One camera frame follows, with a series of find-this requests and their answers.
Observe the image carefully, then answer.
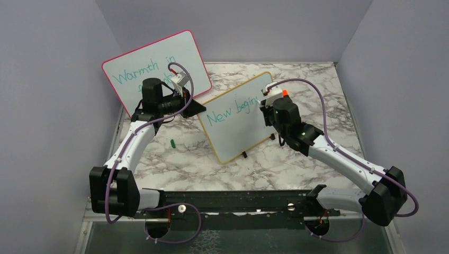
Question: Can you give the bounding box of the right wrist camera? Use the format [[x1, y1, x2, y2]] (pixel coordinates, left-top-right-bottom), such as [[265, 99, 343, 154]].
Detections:
[[260, 84, 284, 108]]

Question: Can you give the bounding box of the yellow framed whiteboard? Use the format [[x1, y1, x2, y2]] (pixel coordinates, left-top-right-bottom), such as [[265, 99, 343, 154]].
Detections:
[[198, 71, 276, 164]]

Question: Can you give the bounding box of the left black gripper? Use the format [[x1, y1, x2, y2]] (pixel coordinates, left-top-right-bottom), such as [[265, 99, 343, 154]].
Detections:
[[158, 86, 206, 119]]

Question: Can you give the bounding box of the pink framed whiteboard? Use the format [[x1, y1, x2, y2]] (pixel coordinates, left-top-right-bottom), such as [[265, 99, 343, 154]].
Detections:
[[102, 30, 212, 115]]

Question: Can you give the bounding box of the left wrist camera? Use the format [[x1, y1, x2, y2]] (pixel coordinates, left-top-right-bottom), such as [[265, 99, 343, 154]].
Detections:
[[170, 72, 189, 94]]

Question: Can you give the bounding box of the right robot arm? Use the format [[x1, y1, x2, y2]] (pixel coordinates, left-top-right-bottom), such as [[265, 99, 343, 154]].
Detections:
[[260, 96, 408, 226]]

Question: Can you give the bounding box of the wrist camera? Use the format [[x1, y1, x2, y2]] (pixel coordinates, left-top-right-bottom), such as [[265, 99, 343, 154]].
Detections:
[[260, 84, 284, 108], [170, 72, 189, 94]]

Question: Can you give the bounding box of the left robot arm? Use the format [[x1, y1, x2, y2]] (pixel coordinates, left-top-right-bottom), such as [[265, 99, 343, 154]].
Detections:
[[89, 72, 206, 224]]

